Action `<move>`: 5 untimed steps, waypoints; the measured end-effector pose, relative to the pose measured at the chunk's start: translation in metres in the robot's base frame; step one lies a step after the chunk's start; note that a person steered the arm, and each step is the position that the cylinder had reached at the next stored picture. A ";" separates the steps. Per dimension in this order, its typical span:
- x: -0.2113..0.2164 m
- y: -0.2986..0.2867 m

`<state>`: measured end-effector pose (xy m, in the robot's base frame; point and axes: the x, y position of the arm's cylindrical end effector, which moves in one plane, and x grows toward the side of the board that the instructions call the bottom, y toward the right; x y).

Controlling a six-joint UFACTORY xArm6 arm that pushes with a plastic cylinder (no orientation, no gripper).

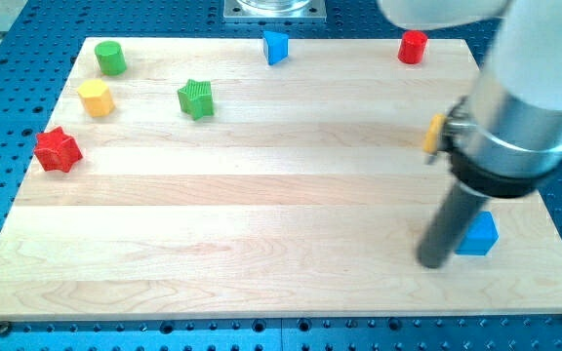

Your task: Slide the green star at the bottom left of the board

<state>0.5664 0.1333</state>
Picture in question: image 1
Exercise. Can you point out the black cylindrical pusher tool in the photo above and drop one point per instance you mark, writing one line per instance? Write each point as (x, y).
(448, 227)

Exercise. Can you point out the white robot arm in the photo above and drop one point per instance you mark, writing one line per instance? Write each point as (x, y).
(505, 138)

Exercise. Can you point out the yellow clip on arm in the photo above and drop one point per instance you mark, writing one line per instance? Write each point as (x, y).
(433, 138)

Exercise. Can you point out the wooden board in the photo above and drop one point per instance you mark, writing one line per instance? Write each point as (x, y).
(304, 195)

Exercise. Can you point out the green star block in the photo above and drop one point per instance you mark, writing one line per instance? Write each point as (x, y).
(196, 99)

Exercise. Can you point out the red star block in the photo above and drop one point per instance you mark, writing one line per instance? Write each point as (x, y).
(55, 150)

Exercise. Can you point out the blue pentagon block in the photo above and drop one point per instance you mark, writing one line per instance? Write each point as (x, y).
(481, 236)

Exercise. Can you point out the red cylinder block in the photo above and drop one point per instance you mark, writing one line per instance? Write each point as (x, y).
(412, 46)

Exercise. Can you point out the blue triangle block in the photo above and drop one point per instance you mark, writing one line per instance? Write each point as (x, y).
(275, 46)

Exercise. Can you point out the yellow hexagon block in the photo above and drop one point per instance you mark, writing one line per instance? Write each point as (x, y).
(96, 98)

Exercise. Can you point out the green cylinder block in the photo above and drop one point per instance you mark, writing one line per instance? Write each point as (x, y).
(110, 58)

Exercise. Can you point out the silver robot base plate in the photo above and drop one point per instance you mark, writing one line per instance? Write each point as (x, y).
(273, 10)

